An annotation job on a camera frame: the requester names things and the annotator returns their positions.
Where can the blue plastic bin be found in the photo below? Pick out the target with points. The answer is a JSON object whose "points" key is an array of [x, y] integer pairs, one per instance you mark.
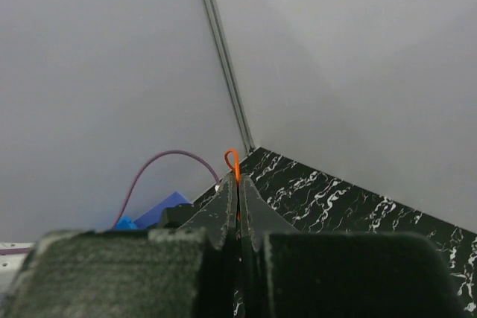
{"points": [[125, 224]]}

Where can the aluminium frame post left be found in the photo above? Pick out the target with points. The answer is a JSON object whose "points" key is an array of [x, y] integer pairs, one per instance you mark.
{"points": [[225, 60]]}

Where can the lavender plastic bin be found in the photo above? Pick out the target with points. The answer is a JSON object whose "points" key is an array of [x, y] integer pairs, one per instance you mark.
{"points": [[153, 215]]}

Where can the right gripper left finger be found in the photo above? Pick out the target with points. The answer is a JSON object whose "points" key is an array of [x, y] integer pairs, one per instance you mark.
{"points": [[217, 219]]}

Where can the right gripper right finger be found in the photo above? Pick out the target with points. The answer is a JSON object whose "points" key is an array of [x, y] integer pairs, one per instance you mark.
{"points": [[257, 218]]}

